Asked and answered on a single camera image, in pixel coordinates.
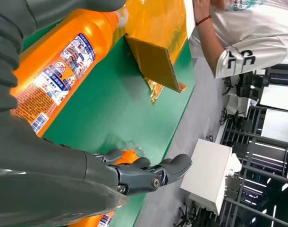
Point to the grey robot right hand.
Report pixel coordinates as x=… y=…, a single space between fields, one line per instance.
x=40 y=181

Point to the person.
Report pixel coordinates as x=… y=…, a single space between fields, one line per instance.
x=252 y=28

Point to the yellow taped cardboard sheet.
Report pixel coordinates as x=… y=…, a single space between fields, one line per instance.
x=155 y=37

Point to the black office chair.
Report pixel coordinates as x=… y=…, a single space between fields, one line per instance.
x=247 y=84
x=243 y=125
x=205 y=219

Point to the green table mat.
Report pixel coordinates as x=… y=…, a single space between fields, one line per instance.
x=111 y=109

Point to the white cabinet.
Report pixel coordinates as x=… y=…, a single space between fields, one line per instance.
x=205 y=172

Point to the black framed glass partition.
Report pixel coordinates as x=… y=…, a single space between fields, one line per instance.
x=264 y=156

